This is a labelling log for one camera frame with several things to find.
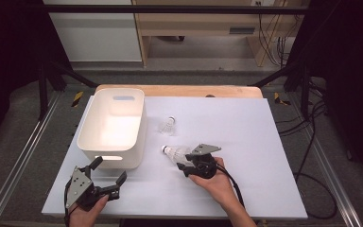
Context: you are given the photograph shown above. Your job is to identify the wooden table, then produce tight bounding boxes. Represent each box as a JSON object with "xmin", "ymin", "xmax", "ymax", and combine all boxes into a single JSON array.
[{"xmin": 95, "ymin": 83, "xmax": 264, "ymax": 99}]

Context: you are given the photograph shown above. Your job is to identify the person's right hand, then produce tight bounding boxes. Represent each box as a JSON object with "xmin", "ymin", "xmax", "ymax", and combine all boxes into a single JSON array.
[{"xmin": 188, "ymin": 156, "xmax": 240, "ymax": 210}]

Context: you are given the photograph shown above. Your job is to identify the person's left hand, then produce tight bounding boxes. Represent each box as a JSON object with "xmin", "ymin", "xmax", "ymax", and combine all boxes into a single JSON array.
[{"xmin": 68, "ymin": 194, "xmax": 111, "ymax": 227}]

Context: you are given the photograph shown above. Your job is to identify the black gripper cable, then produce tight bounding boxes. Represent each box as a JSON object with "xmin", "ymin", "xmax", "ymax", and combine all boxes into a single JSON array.
[
  {"xmin": 214, "ymin": 164, "xmax": 246, "ymax": 209},
  {"xmin": 63, "ymin": 179, "xmax": 77, "ymax": 227}
]

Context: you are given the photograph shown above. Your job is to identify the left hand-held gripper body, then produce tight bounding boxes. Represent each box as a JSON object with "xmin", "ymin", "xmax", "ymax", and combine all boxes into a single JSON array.
[{"xmin": 65, "ymin": 166, "xmax": 121, "ymax": 212}]

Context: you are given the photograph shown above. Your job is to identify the aluminium floor rail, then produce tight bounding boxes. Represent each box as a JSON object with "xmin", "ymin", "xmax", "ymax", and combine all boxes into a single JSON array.
[
  {"xmin": 0, "ymin": 91, "xmax": 62, "ymax": 227},
  {"xmin": 287, "ymin": 93, "xmax": 363, "ymax": 227}
]

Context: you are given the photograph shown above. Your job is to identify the white cabinet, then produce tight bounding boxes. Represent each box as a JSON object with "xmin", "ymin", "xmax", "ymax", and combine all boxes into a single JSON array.
[{"xmin": 43, "ymin": 0, "xmax": 143, "ymax": 62}]

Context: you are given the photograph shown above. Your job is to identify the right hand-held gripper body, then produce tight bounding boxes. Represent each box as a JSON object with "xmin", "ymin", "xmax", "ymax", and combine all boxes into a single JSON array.
[{"xmin": 184, "ymin": 143, "xmax": 222, "ymax": 180}]

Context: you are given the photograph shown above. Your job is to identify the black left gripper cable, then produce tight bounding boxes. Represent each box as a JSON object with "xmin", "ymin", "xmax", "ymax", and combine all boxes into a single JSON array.
[{"xmin": 63, "ymin": 179, "xmax": 77, "ymax": 227}]

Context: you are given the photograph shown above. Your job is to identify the black frame leg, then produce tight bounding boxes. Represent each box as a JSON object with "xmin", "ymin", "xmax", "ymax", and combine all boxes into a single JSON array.
[
  {"xmin": 249, "ymin": 62, "xmax": 312, "ymax": 121},
  {"xmin": 38, "ymin": 61, "xmax": 99, "ymax": 121}
]

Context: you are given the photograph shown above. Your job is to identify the white table board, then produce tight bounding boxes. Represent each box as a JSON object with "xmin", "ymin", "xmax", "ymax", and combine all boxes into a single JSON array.
[{"xmin": 41, "ymin": 96, "xmax": 309, "ymax": 220}]

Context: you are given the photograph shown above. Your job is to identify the yellow black hazard tape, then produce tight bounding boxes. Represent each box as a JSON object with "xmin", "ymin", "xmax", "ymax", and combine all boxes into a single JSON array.
[
  {"xmin": 71, "ymin": 91, "xmax": 85, "ymax": 108},
  {"xmin": 273, "ymin": 92, "xmax": 293, "ymax": 107}
]

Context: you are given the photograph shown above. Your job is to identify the black floor cables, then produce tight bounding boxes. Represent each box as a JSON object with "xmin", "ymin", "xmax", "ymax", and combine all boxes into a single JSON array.
[{"xmin": 277, "ymin": 79, "xmax": 340, "ymax": 220}]

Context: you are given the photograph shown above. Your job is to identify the white plastic storage bin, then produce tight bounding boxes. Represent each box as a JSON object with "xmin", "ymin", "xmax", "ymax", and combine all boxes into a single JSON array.
[{"xmin": 77, "ymin": 87, "xmax": 148, "ymax": 170}]

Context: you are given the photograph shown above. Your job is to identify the black curtain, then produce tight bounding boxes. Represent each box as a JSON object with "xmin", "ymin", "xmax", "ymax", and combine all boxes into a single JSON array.
[
  {"xmin": 0, "ymin": 0, "xmax": 74, "ymax": 154},
  {"xmin": 287, "ymin": 0, "xmax": 363, "ymax": 183}
]

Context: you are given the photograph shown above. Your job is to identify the black horizontal frame bar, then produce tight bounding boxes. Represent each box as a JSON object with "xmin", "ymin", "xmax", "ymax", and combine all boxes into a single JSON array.
[{"xmin": 41, "ymin": 4, "xmax": 310, "ymax": 15}]

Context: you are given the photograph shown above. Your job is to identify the dark desk drawer handle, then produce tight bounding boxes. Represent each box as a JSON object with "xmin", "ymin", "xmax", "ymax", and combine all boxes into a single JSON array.
[{"xmin": 229, "ymin": 26, "xmax": 256, "ymax": 35}]

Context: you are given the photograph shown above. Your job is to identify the white feather shuttlecock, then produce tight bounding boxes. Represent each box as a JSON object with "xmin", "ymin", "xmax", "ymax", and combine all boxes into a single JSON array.
[
  {"xmin": 161, "ymin": 145, "xmax": 183, "ymax": 162},
  {"xmin": 173, "ymin": 146, "xmax": 193, "ymax": 167},
  {"xmin": 158, "ymin": 115, "xmax": 177, "ymax": 136}
]

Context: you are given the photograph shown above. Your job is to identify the bundle of desk cables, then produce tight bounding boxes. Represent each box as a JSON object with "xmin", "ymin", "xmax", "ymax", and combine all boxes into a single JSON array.
[{"xmin": 257, "ymin": 12, "xmax": 292, "ymax": 67}]

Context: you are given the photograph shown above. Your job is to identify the light wooden desk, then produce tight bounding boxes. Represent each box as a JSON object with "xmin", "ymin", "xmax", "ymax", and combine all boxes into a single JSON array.
[{"xmin": 131, "ymin": 0, "xmax": 311, "ymax": 68}]

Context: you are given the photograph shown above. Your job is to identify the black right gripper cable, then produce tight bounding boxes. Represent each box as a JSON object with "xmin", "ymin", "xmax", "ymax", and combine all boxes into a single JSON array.
[{"xmin": 214, "ymin": 164, "xmax": 246, "ymax": 209}]

